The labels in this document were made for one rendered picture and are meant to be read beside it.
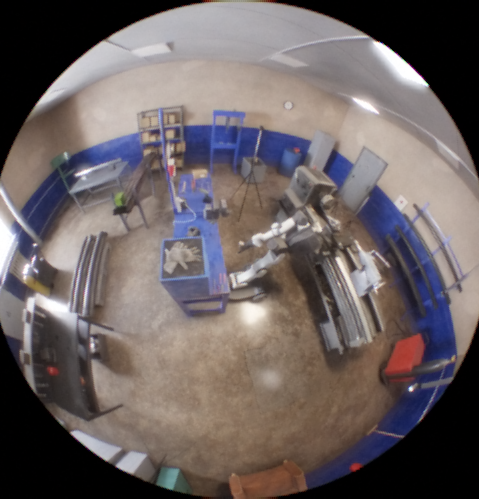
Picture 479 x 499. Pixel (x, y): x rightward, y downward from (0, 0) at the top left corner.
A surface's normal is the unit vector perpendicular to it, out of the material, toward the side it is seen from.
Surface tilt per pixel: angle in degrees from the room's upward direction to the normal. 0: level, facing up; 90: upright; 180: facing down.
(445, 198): 90
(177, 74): 90
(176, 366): 0
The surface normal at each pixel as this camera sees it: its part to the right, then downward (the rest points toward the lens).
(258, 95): 0.20, 0.82
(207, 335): 0.14, -0.57
